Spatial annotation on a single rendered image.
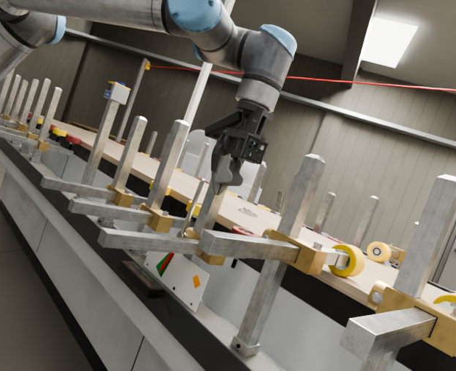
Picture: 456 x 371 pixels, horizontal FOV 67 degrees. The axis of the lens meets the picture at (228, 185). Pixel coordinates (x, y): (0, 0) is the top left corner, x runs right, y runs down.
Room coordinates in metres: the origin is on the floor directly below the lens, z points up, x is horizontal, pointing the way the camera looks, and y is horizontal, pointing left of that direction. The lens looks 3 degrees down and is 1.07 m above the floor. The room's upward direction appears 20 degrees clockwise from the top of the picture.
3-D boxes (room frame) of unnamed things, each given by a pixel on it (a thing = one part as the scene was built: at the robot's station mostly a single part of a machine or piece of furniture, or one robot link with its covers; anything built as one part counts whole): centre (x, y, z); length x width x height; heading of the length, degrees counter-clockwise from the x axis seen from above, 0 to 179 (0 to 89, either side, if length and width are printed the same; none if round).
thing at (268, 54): (0.78, 0.01, 1.31); 0.10 x 0.09 x 0.12; 73
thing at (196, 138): (6.13, 0.62, 0.73); 0.74 x 0.63 x 1.46; 75
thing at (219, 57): (0.80, 0.12, 1.32); 0.12 x 0.12 x 0.09; 73
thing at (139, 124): (1.26, 0.38, 0.88); 0.03 x 0.03 x 0.48; 45
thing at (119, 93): (1.44, 0.56, 1.18); 0.07 x 0.07 x 0.08; 45
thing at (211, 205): (0.91, 0.02, 0.94); 0.03 x 0.03 x 0.48; 45
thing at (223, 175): (0.76, 0.02, 1.04); 0.06 x 0.03 x 0.09; 44
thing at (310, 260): (0.72, -0.17, 0.94); 0.13 x 0.06 x 0.05; 45
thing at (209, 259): (0.90, 0.01, 0.84); 0.13 x 0.06 x 0.05; 45
